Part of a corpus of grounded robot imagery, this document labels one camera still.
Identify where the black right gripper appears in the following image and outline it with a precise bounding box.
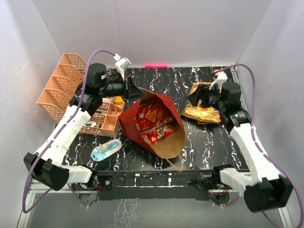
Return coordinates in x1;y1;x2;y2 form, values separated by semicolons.
187;84;226;113

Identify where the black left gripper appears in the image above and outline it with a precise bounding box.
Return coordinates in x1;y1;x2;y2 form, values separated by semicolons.
98;73;146;102

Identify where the gold teal kettle chips bag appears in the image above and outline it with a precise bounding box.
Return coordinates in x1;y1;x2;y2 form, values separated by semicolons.
180;82;222;124

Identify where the red brown paper bag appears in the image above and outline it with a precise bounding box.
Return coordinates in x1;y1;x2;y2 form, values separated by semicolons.
118;88;185;172

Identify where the orange honey dijon chip bag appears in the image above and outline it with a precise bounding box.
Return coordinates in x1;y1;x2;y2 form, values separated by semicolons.
198;121;210;125

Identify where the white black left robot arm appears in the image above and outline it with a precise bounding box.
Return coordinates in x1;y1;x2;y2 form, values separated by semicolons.
24;58;146;190

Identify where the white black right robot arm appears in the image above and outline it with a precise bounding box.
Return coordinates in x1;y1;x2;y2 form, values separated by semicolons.
188;82;293;212

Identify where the red doritos chip bag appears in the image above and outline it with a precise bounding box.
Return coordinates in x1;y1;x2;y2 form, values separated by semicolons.
135;99;174;133

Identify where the red skittles candy bag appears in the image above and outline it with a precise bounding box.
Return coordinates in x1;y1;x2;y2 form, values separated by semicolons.
142;124;176;144

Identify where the yellow item in organizer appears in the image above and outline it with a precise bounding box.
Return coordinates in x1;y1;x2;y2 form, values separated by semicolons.
114;96;124;105

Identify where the pink tape strip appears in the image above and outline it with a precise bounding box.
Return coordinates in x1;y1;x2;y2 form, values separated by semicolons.
144;63;168;68

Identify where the peach plastic file organizer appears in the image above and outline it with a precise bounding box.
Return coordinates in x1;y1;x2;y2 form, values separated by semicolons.
37;53;125;137

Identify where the blue white packaged item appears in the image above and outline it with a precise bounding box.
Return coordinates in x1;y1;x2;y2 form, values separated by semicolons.
91;139;122;162

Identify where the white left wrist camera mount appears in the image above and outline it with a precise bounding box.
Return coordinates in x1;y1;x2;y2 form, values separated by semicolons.
114;53;131;81

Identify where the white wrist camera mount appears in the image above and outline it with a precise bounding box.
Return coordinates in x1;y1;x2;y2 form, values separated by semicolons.
114;53;131;81
209;70;228;90

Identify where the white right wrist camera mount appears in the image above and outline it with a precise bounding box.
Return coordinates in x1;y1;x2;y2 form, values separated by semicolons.
209;70;228;90

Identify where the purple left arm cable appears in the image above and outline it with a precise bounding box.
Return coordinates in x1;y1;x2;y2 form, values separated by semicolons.
21;49;117;214

